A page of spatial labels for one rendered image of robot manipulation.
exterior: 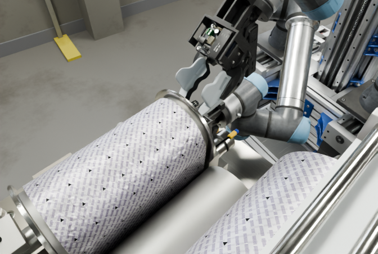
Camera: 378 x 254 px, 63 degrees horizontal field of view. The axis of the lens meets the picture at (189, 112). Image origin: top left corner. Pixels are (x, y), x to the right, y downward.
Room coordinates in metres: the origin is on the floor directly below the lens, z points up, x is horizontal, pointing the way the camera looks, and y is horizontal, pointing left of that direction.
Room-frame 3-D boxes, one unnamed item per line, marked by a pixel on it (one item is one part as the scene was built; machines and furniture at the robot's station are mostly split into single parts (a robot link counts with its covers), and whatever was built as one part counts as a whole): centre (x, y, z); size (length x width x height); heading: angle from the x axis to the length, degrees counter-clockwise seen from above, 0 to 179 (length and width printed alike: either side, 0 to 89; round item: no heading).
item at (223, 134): (0.37, -0.07, 1.18); 0.04 x 0.02 x 0.04; 44
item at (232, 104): (0.51, -0.09, 1.11); 0.08 x 0.05 x 0.08; 44
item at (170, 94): (0.34, 0.01, 1.25); 0.15 x 0.01 x 0.15; 44
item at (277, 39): (1.22, -0.45, 0.87); 0.15 x 0.15 x 0.10
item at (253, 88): (0.57, -0.14, 1.11); 0.11 x 0.08 x 0.09; 134
